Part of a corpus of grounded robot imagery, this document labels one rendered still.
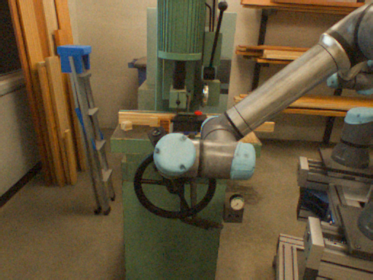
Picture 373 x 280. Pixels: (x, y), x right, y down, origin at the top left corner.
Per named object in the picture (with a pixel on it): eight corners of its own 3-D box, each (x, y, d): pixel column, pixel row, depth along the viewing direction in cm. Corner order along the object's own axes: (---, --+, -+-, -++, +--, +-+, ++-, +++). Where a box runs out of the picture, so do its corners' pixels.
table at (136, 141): (104, 163, 107) (103, 148, 104) (119, 133, 135) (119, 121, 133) (267, 168, 110) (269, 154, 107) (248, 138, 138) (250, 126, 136)
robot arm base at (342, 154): (363, 156, 131) (369, 135, 128) (373, 170, 118) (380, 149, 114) (328, 151, 135) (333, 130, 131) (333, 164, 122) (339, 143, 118)
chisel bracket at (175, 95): (169, 111, 122) (170, 91, 118) (170, 103, 135) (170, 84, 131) (186, 112, 122) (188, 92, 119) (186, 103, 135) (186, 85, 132)
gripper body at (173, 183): (167, 192, 77) (167, 190, 65) (154, 162, 78) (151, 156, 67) (193, 179, 78) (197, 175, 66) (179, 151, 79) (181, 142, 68)
